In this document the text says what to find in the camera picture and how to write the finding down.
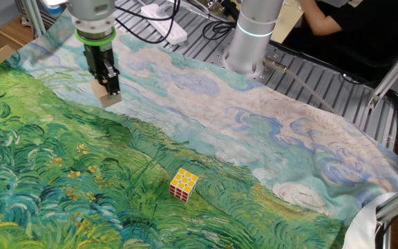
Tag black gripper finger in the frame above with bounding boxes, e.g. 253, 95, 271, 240
88, 68, 101, 84
101, 59, 122, 98

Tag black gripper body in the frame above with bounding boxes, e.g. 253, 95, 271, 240
82, 44, 117, 83

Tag plain wooden cube block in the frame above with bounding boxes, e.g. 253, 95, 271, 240
91, 80, 123, 109

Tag bare person forearm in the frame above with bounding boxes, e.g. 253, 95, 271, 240
298, 0, 345, 37

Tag white power strip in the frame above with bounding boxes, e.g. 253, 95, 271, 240
140, 3, 189, 45

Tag painted landscape print cloth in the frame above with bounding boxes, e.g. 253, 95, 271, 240
0, 1, 398, 249

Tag rubik's cube puzzle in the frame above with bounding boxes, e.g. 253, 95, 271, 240
169, 167, 200, 203

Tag person in black shirt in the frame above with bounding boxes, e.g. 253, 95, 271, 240
285, 0, 398, 84

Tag white fabric sheet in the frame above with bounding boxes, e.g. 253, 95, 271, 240
342, 192, 398, 249

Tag green flange ring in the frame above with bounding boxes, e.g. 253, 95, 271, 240
74, 27, 117, 48

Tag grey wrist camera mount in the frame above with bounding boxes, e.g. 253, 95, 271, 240
42, 0, 69, 17

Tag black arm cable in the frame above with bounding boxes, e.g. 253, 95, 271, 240
113, 0, 182, 45

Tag black coiled cable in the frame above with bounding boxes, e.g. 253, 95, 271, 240
201, 19, 237, 42

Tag grey braided base cable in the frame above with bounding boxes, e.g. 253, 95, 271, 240
263, 57, 338, 115

